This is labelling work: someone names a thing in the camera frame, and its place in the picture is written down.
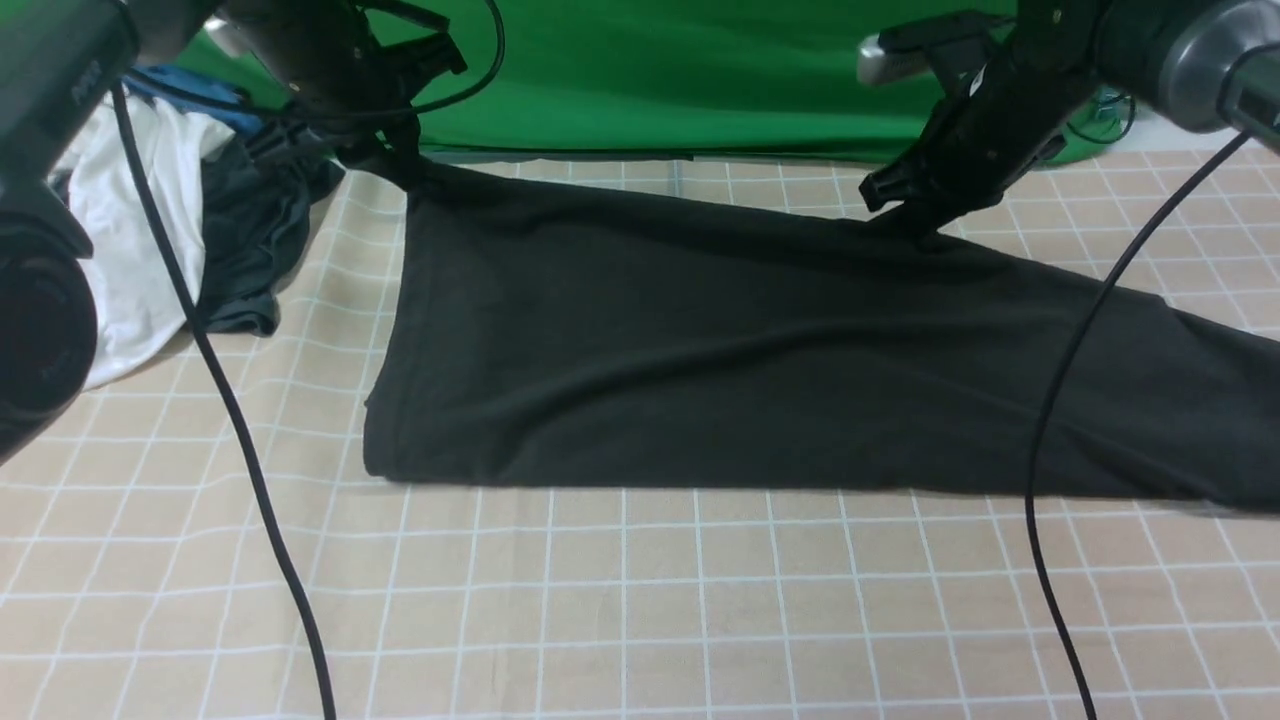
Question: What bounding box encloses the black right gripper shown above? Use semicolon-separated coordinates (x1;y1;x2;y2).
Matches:
859;50;1100;240

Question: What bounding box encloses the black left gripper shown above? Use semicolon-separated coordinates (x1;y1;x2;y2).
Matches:
239;20;468;191

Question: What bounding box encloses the dark gray long-sleeve shirt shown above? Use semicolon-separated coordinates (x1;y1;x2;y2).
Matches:
362;160;1280;516

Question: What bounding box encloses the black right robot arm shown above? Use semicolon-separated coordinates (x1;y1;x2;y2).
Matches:
858;1;1279;238

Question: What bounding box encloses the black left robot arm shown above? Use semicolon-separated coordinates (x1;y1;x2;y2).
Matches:
1;1;466;460

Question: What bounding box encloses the white crumpled shirt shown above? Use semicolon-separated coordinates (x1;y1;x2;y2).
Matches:
55;97;236;389

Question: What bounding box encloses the dark teal crumpled garment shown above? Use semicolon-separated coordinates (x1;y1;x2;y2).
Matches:
196;136;346;337

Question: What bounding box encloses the green backdrop cloth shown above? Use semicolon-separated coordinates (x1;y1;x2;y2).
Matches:
170;0;1207;168

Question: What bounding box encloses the blue binder clip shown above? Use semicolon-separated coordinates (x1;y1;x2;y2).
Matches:
1085;88;1139;143

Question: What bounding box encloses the blue crumpled garment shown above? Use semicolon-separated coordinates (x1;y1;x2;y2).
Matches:
123;65;265;137

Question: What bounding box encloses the beige checkered tablecloth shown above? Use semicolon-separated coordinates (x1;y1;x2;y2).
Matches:
1;141;1279;719

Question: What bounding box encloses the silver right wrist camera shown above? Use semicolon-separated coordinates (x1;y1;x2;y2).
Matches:
858;10;1015;94

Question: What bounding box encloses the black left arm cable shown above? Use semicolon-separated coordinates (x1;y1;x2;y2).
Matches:
110;0;506;720

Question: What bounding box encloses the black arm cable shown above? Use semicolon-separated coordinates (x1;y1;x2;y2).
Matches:
110;0;506;720
1025;129;1256;720

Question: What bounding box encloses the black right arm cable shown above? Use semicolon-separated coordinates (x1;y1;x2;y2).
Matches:
1025;129;1256;720

